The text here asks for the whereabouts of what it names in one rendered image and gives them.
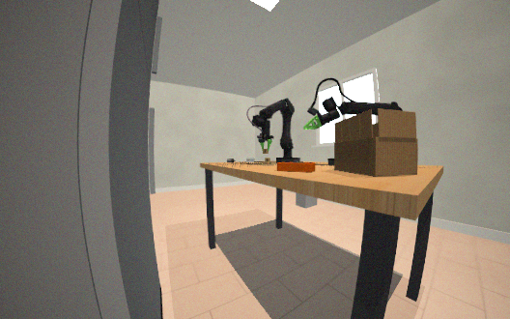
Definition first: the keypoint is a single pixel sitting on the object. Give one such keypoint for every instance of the brown cardboard box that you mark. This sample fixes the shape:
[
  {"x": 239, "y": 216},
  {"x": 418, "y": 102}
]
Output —
[{"x": 360, "y": 149}]

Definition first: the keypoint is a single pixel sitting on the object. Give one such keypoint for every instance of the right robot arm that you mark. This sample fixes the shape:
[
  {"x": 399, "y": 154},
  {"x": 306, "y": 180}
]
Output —
[{"x": 287, "y": 110}]

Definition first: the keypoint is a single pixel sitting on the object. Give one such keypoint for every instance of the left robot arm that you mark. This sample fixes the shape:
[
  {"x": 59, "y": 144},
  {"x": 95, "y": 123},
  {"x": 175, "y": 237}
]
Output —
[{"x": 350, "y": 108}]

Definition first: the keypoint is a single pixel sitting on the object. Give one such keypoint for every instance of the orange digital multimeter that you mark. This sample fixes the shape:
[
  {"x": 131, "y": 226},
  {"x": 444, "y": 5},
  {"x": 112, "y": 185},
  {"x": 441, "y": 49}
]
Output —
[{"x": 298, "y": 166}]

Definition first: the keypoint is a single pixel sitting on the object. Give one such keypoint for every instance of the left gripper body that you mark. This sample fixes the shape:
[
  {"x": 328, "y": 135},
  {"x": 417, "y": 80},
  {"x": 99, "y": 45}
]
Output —
[{"x": 326, "y": 117}]

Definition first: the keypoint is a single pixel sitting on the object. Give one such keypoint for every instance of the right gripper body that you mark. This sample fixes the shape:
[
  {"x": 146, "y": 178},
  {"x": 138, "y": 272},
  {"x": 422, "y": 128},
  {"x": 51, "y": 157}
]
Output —
[{"x": 266, "y": 134}]

